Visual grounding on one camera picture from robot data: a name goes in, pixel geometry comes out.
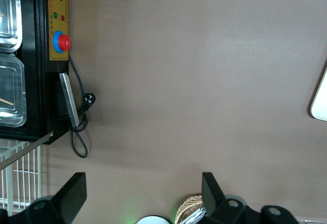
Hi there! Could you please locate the white wire rack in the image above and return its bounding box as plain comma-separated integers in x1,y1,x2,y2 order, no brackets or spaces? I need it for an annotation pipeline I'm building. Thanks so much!
0,139,49,217

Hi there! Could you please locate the light tan wicker basket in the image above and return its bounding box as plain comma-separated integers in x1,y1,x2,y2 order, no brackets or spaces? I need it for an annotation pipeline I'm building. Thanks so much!
174,194,205,224

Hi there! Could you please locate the flat metal strip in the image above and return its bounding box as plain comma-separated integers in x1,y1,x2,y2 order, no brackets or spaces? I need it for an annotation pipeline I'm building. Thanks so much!
0,131,54,171

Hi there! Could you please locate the beige plastic tray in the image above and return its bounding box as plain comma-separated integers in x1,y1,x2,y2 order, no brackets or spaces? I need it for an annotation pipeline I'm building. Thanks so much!
310,65,327,122

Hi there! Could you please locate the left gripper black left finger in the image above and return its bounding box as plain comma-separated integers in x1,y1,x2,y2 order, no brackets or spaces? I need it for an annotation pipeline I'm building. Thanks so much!
0,172,88,224

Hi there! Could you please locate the stainless steel pan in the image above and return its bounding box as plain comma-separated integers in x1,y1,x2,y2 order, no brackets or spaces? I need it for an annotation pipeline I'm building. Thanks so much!
0,53,28,128
0,0,24,54

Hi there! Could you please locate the silver bar handle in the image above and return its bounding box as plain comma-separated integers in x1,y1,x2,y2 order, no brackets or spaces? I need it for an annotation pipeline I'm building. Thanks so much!
58,72,80,128

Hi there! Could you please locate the black food warmer appliance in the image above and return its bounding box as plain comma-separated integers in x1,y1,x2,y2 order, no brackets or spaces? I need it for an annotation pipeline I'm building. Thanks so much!
0,0,70,145

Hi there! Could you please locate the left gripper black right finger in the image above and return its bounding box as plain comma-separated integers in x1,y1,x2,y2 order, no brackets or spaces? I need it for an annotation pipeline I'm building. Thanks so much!
201,172,299,224

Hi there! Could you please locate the black power cable with plug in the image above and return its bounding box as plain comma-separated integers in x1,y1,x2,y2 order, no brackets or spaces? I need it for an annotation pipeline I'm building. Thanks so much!
67,54,97,158

